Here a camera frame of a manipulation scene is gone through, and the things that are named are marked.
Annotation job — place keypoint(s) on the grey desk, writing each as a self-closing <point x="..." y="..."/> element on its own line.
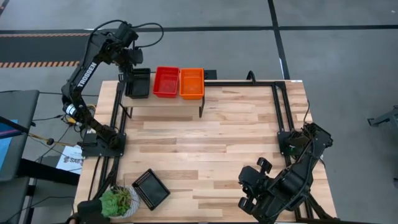
<point x="21" y="105"/>

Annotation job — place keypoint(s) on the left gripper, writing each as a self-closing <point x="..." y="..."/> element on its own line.
<point x="130" y="57"/>

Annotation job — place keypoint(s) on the wooden shelf with black legs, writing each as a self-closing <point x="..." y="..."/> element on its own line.
<point x="161" y="102"/>

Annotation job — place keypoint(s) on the blue flat item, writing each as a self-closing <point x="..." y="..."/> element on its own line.
<point x="6" y="146"/>

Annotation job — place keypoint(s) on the grey stand leg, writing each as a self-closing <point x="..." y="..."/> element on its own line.
<point x="387" y="118"/>

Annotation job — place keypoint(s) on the orange plastic basket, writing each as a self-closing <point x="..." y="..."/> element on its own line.
<point x="191" y="84"/>

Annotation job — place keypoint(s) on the red plastic basket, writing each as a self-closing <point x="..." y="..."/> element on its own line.
<point x="166" y="82"/>

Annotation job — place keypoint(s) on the white printed sheet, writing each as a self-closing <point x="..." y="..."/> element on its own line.
<point x="73" y="155"/>

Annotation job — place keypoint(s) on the black bar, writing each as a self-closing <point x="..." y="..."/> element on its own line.
<point x="12" y="126"/>

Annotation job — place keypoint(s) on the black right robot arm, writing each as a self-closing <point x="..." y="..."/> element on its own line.
<point x="298" y="183"/>

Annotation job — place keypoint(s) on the green plant in patterned pot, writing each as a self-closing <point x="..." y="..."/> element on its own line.
<point x="116" y="202"/>

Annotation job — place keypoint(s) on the person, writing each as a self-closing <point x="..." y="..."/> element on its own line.
<point x="91" y="213"/>

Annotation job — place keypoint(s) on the small black box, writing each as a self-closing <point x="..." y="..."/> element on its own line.
<point x="211" y="74"/>

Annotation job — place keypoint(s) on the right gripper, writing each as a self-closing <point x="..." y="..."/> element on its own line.
<point x="258" y="185"/>

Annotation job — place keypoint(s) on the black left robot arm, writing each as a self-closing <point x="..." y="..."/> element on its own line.
<point x="87" y="74"/>

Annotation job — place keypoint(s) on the black plastic basket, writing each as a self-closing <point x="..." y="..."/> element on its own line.
<point x="140" y="88"/>
<point x="151" y="189"/>

